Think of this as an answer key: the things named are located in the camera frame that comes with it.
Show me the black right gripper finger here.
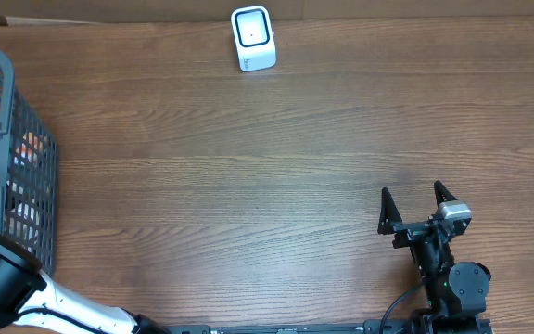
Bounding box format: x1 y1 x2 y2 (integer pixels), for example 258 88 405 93
434 180 457 206
377 187 402 235

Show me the orange Kleenex tissue pack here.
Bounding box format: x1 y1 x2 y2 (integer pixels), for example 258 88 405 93
14 132 48 167

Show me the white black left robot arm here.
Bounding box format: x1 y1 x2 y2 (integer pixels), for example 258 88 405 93
0 235 168 334

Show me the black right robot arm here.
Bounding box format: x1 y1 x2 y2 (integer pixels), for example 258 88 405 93
366 180 492 334

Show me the white barcode scanner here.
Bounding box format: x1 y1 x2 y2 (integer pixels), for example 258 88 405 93
231 6 277 72

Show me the grey plastic mesh basket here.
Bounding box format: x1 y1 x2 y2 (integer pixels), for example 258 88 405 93
0 51 59 275

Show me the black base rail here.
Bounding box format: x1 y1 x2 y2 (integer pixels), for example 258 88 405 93
165 319 494 334

